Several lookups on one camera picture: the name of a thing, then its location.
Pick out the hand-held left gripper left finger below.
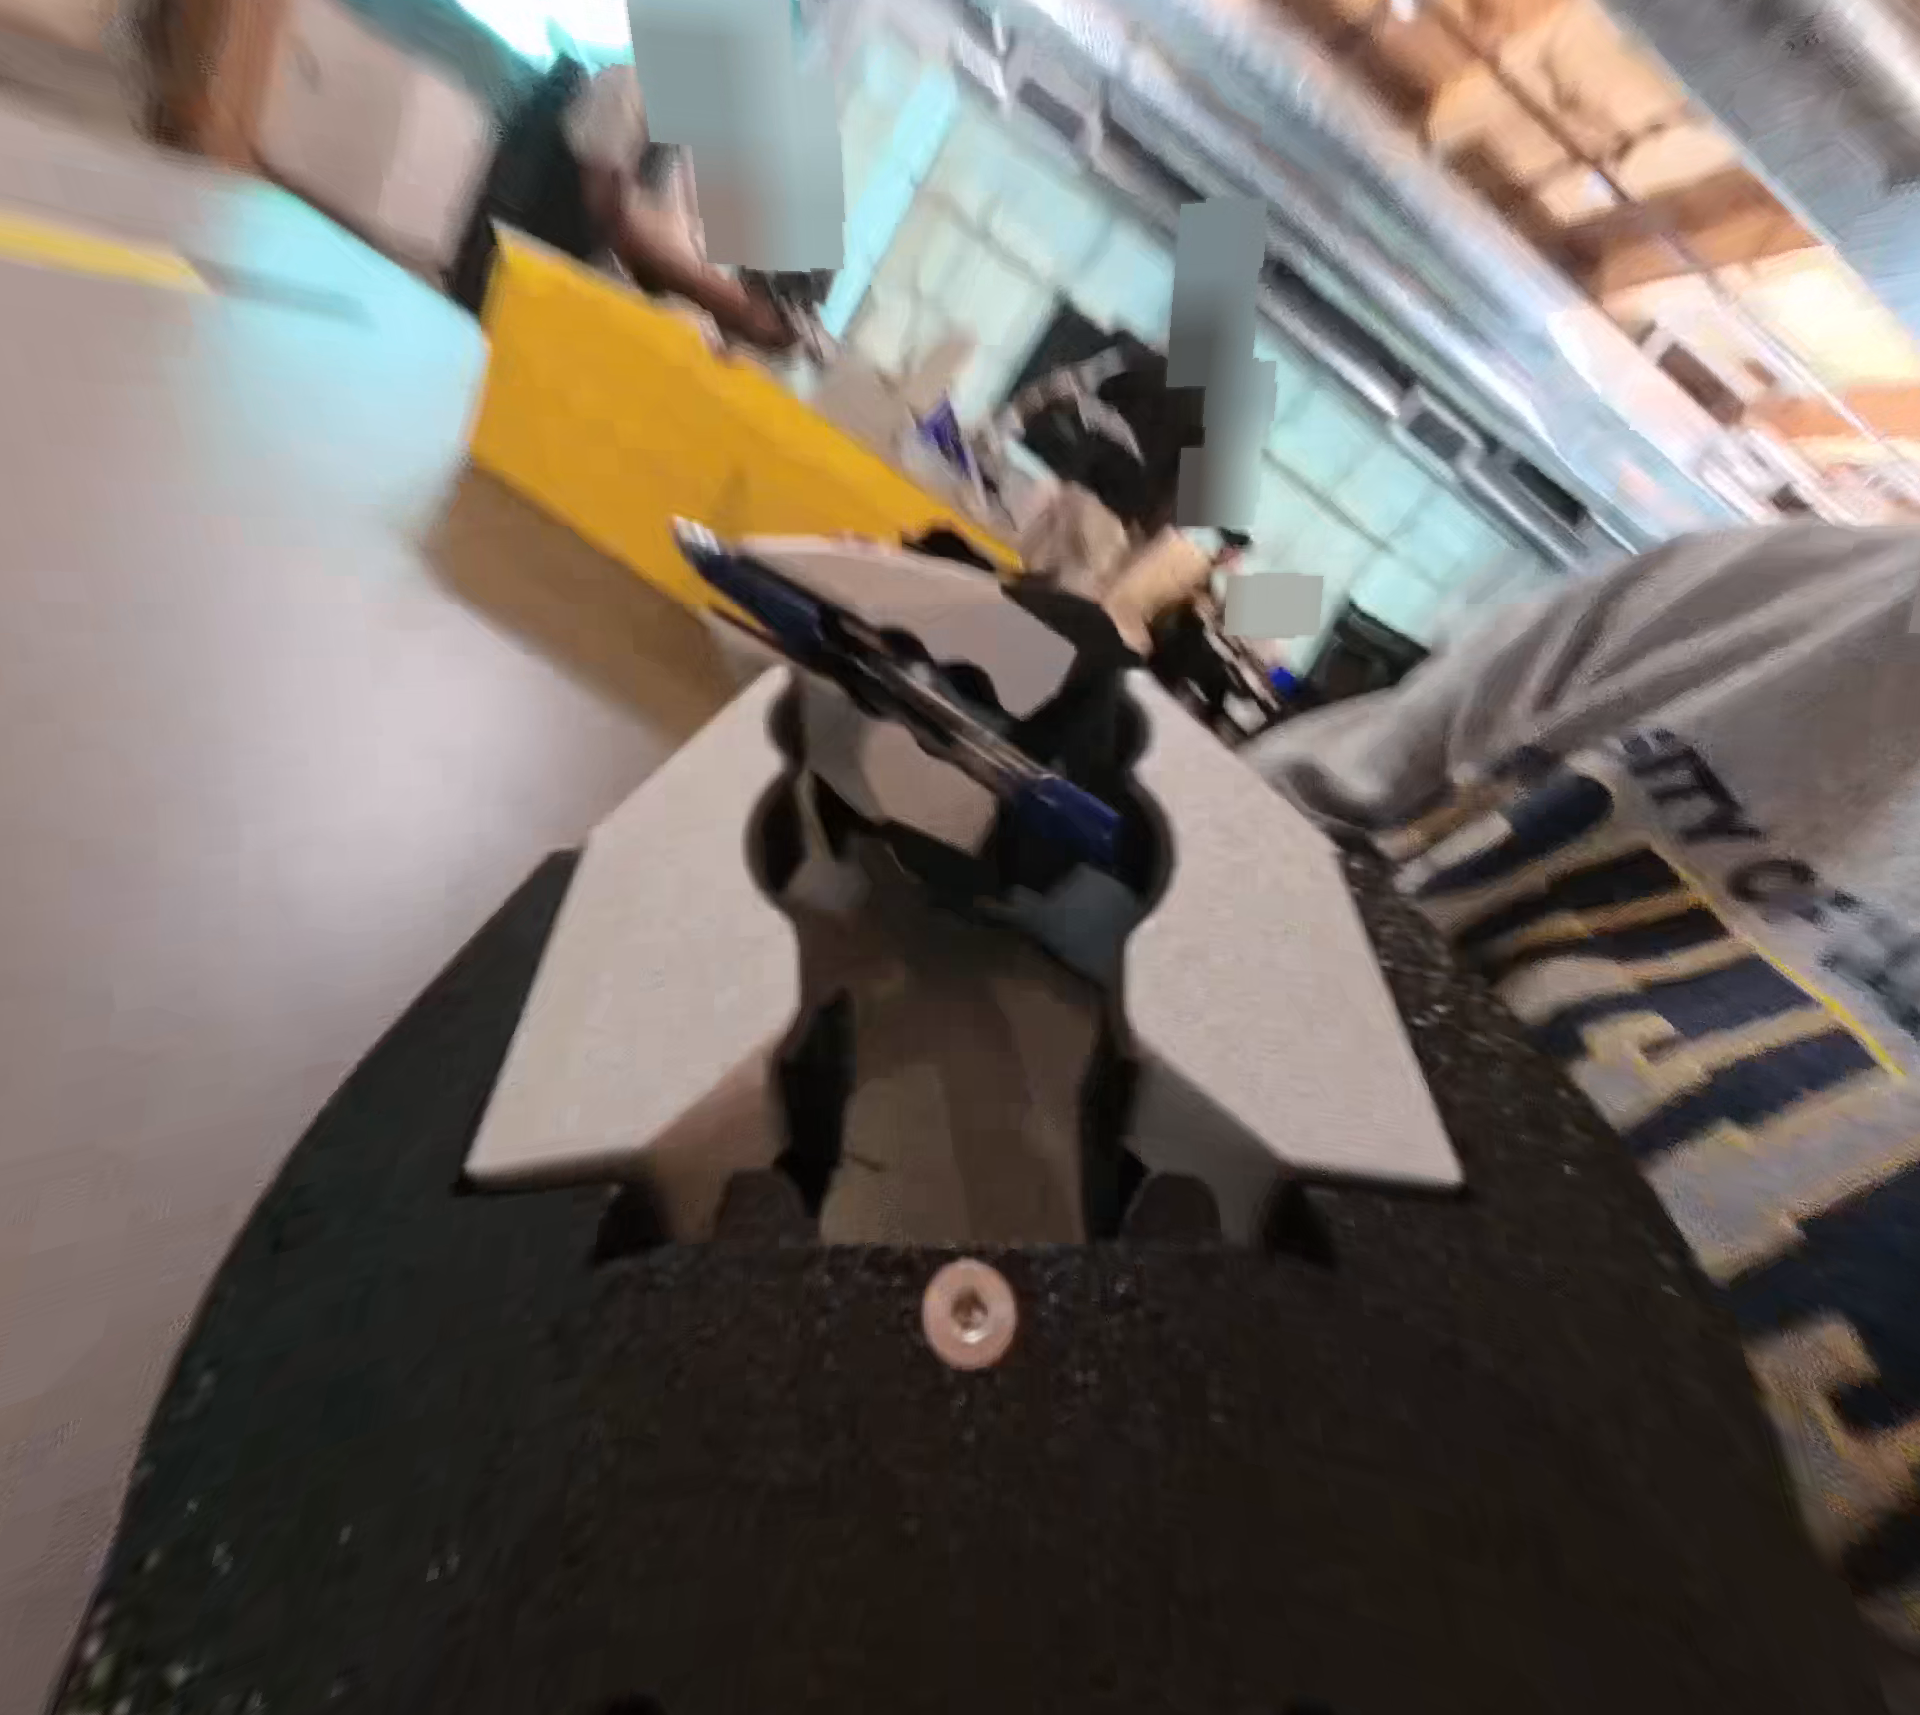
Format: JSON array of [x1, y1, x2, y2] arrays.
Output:
[[462, 666, 822, 1243]]

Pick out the blue pen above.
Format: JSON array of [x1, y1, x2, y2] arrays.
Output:
[[668, 514, 1128, 879]]

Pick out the yellow plastic bin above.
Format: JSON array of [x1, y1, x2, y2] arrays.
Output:
[[469, 227, 1032, 641]]

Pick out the yellow tape strip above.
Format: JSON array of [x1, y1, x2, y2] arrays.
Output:
[[0, 206, 209, 294]]

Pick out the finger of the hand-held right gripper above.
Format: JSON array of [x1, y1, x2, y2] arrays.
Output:
[[797, 677, 1009, 849], [731, 522, 1152, 788]]

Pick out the person's right forearm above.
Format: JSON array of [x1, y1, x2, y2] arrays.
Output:
[[1240, 520, 1920, 836]]

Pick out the person's grey printed sweatshirt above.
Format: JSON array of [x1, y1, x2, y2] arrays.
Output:
[[1350, 723, 1920, 1650]]

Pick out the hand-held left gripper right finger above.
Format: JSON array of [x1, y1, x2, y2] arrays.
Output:
[[1113, 667, 1465, 1246]]

